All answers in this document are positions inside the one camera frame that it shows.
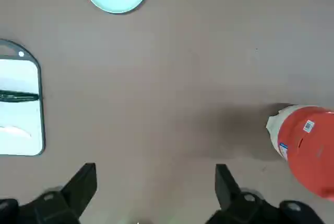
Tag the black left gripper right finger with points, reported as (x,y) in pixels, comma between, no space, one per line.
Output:
(235,208)

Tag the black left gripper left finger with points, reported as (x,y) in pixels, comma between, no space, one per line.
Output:
(65,203)

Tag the black knife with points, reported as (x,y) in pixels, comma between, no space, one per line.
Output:
(18,96)

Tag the white cutting board dark rim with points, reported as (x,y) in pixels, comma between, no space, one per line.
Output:
(18,77)

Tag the orange rice cooker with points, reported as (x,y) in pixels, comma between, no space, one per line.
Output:
(308,156)

